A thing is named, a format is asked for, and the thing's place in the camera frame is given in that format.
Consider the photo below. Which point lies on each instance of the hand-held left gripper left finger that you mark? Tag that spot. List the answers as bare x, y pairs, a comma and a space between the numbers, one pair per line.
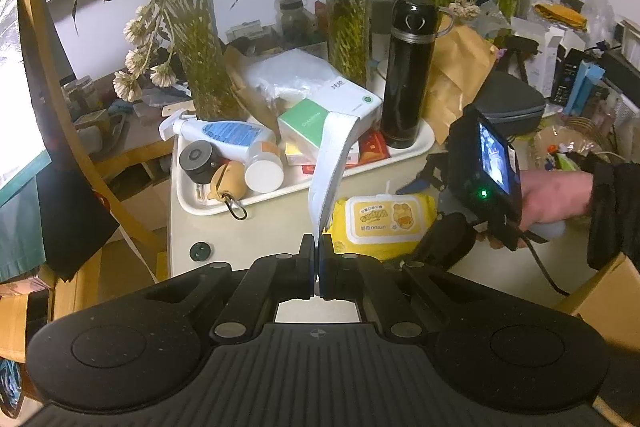
310, 267

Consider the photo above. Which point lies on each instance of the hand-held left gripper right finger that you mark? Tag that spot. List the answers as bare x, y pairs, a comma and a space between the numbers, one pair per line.
326, 267

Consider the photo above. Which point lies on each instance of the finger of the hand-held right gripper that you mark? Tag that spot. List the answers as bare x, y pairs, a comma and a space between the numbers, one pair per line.
434, 172
447, 239

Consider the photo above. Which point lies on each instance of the yellow wet wipes pack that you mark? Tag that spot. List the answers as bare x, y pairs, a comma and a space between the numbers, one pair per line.
380, 217

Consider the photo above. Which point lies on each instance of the white light blue cloth strip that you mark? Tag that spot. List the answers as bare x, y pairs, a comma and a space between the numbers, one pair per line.
330, 157

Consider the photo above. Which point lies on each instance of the brown cardboard box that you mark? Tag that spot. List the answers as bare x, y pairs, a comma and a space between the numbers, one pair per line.
610, 297

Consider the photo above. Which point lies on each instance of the person's right forearm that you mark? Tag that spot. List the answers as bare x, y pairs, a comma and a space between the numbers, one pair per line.
615, 207

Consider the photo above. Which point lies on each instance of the person's right hand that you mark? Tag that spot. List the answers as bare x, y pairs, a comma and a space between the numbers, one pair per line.
555, 199

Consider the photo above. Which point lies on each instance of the red packet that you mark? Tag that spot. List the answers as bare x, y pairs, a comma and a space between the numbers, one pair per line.
372, 147

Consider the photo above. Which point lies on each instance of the white plastic tray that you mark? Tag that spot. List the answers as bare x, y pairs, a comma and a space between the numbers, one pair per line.
280, 199

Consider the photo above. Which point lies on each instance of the grey zip case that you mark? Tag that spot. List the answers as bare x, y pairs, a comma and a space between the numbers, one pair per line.
515, 102

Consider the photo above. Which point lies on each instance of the clear bag of items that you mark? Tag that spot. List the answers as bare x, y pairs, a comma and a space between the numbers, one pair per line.
550, 137

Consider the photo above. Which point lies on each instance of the black thermos bottle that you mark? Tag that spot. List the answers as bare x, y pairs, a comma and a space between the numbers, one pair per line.
405, 82

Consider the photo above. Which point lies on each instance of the brown paper bag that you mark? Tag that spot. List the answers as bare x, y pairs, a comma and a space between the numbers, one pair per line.
460, 72

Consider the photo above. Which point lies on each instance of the white round jar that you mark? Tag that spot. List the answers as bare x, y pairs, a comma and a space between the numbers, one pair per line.
264, 169

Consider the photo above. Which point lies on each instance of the white tissue pack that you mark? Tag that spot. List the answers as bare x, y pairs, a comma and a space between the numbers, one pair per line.
350, 99

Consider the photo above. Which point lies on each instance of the black round desk cap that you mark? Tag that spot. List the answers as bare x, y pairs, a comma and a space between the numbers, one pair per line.
200, 252

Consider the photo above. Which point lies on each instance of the white yellow small box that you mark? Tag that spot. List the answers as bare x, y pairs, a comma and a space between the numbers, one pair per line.
300, 156

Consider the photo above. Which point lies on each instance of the tan pouch with carabiner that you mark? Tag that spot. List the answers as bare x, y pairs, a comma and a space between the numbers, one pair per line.
227, 184

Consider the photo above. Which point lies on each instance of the black mini tripod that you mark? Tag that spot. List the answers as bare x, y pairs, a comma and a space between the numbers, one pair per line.
520, 54

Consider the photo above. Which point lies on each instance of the black carton box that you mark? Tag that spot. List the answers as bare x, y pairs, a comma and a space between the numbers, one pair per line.
566, 77

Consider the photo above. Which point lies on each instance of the light blue box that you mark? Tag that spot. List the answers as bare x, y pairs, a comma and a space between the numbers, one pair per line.
585, 87

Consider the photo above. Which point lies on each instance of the black round container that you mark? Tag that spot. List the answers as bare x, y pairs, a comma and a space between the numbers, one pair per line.
200, 159

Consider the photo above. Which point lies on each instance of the white blue spray bottle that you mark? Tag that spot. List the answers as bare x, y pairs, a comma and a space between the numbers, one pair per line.
225, 132

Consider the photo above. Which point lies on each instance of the white plastic bag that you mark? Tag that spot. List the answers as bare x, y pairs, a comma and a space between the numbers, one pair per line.
290, 74

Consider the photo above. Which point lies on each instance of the yellow bag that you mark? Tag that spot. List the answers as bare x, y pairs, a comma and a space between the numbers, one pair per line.
560, 14

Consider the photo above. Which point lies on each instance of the black electronic device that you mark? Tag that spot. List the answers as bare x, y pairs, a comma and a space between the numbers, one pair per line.
622, 72

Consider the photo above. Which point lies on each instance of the wooden chair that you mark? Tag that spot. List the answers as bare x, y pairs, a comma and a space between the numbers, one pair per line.
132, 222

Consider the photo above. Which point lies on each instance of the dark glass jar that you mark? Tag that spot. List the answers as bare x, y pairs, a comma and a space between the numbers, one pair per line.
295, 19

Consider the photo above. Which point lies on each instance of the wooden side table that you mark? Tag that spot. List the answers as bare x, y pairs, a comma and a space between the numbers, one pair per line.
135, 157

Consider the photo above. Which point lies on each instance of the dried white flower bunch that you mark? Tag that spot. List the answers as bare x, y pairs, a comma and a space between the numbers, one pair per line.
145, 52

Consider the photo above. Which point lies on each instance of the black cloth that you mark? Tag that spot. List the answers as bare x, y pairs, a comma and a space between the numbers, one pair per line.
55, 132

